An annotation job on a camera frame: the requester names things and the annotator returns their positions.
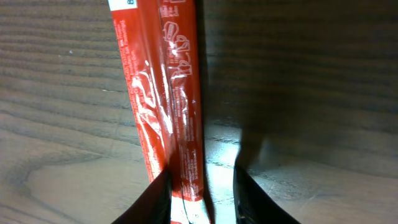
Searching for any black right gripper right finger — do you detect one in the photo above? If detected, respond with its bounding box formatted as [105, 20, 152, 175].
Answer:
[233, 166, 299, 224]

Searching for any red white sachet stick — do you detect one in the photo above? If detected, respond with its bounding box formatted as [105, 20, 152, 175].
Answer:
[109, 0, 211, 223]

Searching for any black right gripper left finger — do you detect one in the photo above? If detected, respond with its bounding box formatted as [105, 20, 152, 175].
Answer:
[112, 169, 172, 224]

